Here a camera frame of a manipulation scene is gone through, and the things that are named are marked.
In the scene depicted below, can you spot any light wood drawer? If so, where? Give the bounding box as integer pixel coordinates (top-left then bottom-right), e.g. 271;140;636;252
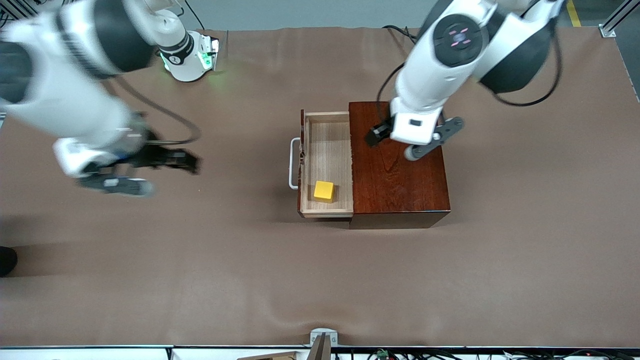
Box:
298;109;355;219

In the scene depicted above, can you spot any yellow block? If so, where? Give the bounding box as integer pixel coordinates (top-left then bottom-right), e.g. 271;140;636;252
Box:
313;180;335;203

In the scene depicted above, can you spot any dark wooden drawer cabinet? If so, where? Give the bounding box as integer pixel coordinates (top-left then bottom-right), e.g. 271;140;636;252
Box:
348;100;452;230

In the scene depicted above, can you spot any silver base connector plate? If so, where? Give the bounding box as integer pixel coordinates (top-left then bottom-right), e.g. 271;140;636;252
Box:
199;36;221;72

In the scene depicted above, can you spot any brown table cover sheet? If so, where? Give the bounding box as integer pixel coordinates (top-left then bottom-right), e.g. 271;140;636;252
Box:
0;26;640;349

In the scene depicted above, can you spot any black rounded object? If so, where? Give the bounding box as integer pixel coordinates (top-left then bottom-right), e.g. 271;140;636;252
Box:
0;246;19;278

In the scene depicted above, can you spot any tan board piece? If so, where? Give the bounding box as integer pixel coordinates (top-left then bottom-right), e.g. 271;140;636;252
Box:
236;351;301;360

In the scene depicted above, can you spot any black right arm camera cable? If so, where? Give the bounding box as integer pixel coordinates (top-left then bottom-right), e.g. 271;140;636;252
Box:
112;77;202;146

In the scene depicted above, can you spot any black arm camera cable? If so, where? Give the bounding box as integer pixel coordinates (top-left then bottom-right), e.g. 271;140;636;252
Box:
376;25;563;121
112;77;202;146

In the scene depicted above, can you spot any black arm base cable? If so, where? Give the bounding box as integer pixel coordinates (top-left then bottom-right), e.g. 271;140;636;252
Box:
184;0;209;32
381;24;417;45

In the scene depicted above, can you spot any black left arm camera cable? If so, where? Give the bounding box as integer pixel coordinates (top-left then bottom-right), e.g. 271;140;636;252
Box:
376;25;563;121

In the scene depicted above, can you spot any aluminium frame with black bars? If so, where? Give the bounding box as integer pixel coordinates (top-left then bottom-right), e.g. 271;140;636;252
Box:
0;0;41;26

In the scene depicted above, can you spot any grey metal camera bracket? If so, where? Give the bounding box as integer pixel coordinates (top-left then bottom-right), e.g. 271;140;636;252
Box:
307;327;339;360

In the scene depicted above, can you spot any aluminium profile post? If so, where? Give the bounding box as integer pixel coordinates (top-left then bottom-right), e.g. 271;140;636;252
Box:
599;0;640;39

